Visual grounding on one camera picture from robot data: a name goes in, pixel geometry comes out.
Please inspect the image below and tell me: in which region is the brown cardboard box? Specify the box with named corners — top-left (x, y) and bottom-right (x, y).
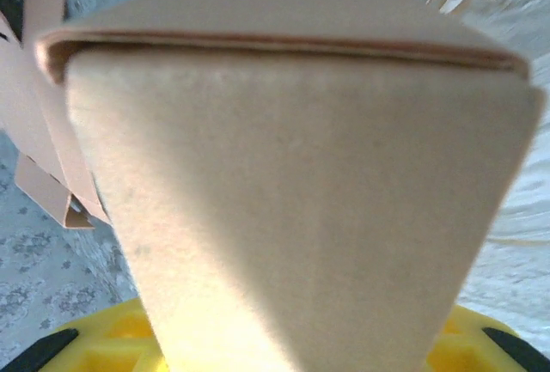
top-left (34, 0), bottom-right (547, 372)
top-left (0, 0), bottom-right (113, 230)

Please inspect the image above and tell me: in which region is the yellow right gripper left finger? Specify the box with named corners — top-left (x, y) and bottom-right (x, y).
top-left (0, 298), bottom-right (168, 372)

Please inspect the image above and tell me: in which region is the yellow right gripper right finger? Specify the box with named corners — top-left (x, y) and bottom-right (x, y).
top-left (423, 305), bottom-right (550, 372)

